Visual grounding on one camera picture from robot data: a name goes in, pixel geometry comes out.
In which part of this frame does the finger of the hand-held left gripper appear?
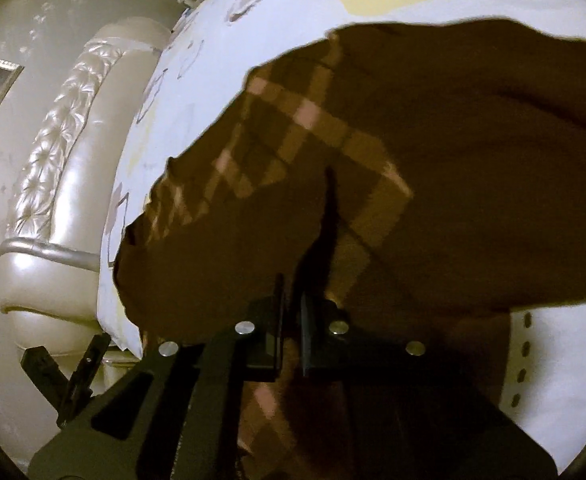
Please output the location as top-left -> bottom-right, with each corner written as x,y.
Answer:
20,346 -> 71,413
56,332 -> 112,429

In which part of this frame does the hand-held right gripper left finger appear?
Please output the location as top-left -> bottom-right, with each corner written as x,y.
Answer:
28,274 -> 287,480

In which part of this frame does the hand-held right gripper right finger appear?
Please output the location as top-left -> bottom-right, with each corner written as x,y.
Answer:
299,291 -> 560,480

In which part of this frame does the dark brown garment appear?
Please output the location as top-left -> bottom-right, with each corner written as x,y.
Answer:
114,16 -> 586,480

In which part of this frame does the cream tufted leather headboard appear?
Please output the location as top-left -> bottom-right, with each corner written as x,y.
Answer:
0,0 -> 216,466

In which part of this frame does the white patterned bedsheet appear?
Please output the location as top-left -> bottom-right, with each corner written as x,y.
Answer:
97,0 -> 586,463

